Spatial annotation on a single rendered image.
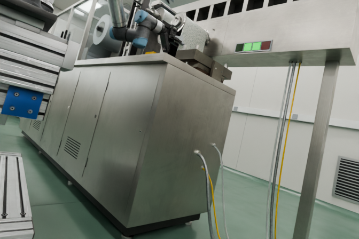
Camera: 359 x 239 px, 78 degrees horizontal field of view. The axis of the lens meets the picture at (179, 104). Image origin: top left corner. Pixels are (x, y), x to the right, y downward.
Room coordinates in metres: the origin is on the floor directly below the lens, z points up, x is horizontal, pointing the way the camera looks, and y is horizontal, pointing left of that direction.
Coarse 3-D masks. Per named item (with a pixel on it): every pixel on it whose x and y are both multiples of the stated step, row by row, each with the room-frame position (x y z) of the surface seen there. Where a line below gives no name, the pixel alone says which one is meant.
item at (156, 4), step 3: (159, 0) 1.57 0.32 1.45; (153, 3) 1.62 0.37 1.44; (156, 3) 1.60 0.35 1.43; (159, 3) 1.57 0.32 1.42; (162, 3) 1.60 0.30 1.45; (156, 6) 1.65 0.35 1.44; (159, 6) 1.64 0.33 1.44; (162, 6) 1.63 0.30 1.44; (165, 6) 1.62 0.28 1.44; (165, 9) 1.66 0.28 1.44; (168, 9) 1.65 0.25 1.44; (171, 9) 1.67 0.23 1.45; (171, 12) 1.69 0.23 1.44; (174, 12) 1.69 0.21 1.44; (174, 15) 1.73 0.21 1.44
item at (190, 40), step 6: (186, 30) 1.41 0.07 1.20; (186, 36) 1.42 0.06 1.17; (192, 36) 1.45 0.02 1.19; (186, 42) 1.42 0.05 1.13; (192, 42) 1.46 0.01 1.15; (198, 42) 1.50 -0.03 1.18; (204, 42) 1.54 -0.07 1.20; (180, 48) 1.39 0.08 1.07; (186, 48) 1.43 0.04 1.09; (192, 48) 1.47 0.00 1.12
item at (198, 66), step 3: (189, 63) 1.31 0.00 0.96; (192, 63) 1.29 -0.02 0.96; (195, 63) 1.28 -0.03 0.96; (198, 63) 1.26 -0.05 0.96; (192, 66) 1.29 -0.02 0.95; (195, 66) 1.27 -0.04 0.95; (198, 66) 1.27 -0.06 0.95; (201, 66) 1.28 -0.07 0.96; (204, 66) 1.30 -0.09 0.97; (198, 69) 1.27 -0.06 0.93; (201, 69) 1.29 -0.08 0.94; (204, 69) 1.31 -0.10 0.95; (207, 69) 1.33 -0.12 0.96; (210, 69) 1.35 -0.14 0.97; (204, 72) 1.31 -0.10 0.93; (207, 72) 1.33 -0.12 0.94; (222, 78) 1.45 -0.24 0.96; (222, 81) 1.45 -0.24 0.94
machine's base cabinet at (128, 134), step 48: (96, 96) 1.46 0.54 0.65; (144, 96) 1.09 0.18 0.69; (192, 96) 1.17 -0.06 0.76; (48, 144) 1.91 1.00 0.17; (96, 144) 1.34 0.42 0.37; (144, 144) 1.03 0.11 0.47; (192, 144) 1.23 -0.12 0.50; (96, 192) 1.24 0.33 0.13; (144, 192) 1.05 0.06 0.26; (192, 192) 1.30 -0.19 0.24
